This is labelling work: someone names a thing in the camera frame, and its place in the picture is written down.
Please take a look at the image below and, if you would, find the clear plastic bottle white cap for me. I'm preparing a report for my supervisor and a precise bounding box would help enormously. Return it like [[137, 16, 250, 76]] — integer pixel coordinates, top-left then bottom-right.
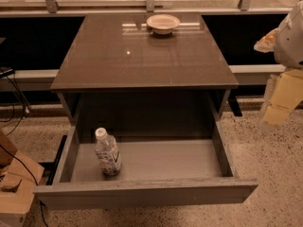
[[95, 128, 122, 176]]

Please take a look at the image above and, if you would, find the metal window frame rail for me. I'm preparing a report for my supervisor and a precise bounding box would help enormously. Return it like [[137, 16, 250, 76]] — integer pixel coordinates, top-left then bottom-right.
[[0, 0, 303, 17]]

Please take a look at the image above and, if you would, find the white ceramic bowl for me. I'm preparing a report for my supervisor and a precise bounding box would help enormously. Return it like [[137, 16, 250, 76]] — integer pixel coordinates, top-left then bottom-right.
[[147, 14, 180, 35]]

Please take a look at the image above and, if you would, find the black cable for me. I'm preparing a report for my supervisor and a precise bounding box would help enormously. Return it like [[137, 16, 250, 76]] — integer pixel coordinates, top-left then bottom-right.
[[0, 67, 32, 136]]

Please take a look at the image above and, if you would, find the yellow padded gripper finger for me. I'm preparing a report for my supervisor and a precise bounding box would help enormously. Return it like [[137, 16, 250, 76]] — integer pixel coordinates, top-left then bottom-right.
[[258, 69, 303, 131], [254, 28, 278, 53]]

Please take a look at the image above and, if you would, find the grey open top drawer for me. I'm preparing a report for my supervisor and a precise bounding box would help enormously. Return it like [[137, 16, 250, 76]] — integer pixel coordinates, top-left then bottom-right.
[[34, 123, 258, 209]]

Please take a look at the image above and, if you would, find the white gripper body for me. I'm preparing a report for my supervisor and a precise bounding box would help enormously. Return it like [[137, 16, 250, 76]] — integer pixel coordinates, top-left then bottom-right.
[[274, 0, 303, 69]]

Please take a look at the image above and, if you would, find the grey cabinet with glossy top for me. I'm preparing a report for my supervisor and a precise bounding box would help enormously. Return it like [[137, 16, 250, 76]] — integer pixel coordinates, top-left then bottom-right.
[[51, 14, 238, 139]]

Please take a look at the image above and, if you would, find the cardboard box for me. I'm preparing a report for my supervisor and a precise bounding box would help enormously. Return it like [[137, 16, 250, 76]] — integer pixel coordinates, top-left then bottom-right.
[[0, 131, 44, 227]]

